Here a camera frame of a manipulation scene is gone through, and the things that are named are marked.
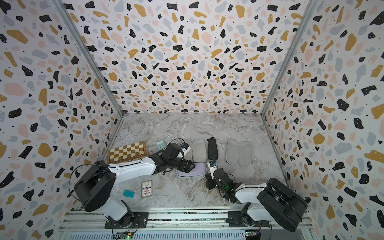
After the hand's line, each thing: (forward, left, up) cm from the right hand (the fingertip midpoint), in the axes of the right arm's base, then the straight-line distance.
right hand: (206, 175), depth 88 cm
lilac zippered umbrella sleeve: (+2, +4, +3) cm, 5 cm away
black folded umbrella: (+15, -4, 0) cm, 15 cm away
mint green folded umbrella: (+20, +31, +1) cm, 37 cm away
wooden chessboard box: (+12, +51, +4) cm, 52 cm away
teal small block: (-11, +43, 0) cm, 45 cm away
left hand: (+4, +8, +7) cm, 11 cm away
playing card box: (-9, +33, +1) cm, 34 cm away
